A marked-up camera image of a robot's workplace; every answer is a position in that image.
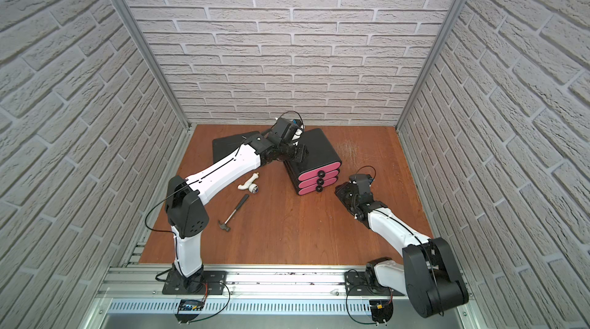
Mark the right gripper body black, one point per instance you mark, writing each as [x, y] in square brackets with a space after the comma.
[344, 194]

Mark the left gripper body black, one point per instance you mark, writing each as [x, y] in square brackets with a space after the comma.
[290, 151]

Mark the black pink drawer cabinet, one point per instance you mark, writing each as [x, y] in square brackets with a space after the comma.
[320, 166]

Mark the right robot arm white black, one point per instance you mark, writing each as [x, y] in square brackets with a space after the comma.
[429, 275]

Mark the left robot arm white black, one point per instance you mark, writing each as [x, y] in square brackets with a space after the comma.
[187, 197]

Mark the white plastic water tap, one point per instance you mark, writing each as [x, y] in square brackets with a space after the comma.
[250, 184]

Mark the black plastic tool case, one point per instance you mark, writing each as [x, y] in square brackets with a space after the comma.
[224, 146]

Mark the right small connector board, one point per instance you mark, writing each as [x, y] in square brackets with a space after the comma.
[381, 311]

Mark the left small circuit board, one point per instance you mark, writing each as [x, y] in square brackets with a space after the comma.
[189, 310]

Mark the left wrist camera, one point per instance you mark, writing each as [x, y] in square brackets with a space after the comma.
[287, 129]

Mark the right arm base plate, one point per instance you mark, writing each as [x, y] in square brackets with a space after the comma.
[366, 284]

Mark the hammer with black handle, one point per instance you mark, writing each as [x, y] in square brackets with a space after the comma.
[224, 225]

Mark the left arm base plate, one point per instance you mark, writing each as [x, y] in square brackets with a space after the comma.
[208, 280]

